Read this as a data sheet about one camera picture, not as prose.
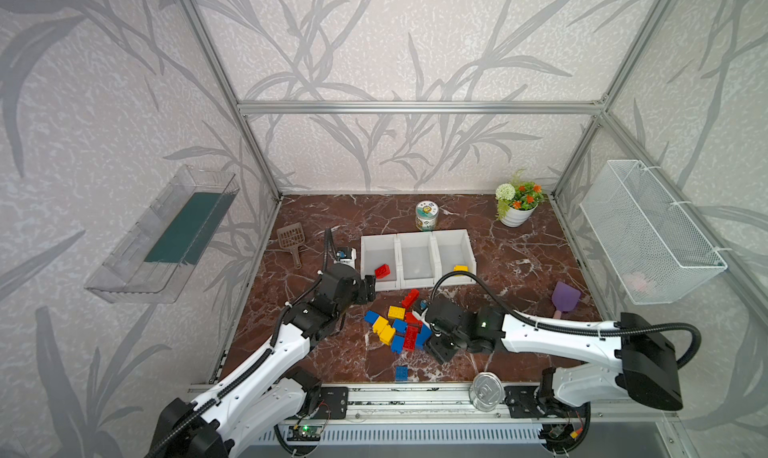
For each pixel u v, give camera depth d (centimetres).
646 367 40
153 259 63
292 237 108
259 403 55
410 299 90
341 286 58
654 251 61
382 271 96
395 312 88
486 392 71
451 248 105
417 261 100
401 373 77
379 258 104
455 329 59
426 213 104
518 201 102
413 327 85
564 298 93
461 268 96
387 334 83
